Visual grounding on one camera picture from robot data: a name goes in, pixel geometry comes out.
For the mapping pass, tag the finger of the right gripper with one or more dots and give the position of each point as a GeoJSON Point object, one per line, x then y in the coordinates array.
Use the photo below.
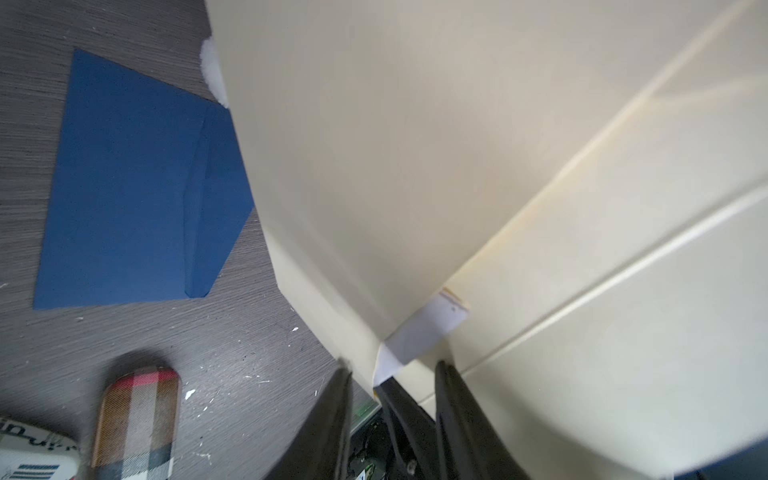
{"type": "Point", "coordinates": [412, 431]}

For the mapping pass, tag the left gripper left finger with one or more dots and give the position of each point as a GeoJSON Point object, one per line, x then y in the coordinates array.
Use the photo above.
{"type": "Point", "coordinates": [320, 449]}

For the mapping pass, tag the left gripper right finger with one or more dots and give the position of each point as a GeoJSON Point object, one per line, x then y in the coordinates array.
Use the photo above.
{"type": "Point", "coordinates": [468, 446]}

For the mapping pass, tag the small white letter paper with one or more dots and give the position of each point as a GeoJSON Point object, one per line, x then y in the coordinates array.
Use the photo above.
{"type": "Point", "coordinates": [418, 334]}

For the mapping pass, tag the cream envelope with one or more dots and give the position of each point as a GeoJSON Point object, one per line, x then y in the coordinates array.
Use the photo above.
{"type": "Point", "coordinates": [588, 177]}

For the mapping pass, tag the dark blue envelope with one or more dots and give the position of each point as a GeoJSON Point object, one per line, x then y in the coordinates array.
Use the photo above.
{"type": "Point", "coordinates": [149, 193]}

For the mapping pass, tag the brown plaid glasses case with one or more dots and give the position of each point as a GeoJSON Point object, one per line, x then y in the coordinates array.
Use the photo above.
{"type": "Point", "coordinates": [137, 426]}

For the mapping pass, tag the white black patterned glasses case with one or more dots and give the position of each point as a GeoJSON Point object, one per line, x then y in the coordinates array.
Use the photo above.
{"type": "Point", "coordinates": [30, 452]}

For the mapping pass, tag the white plush bear pink shirt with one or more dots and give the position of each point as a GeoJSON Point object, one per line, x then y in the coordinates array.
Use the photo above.
{"type": "Point", "coordinates": [211, 71]}

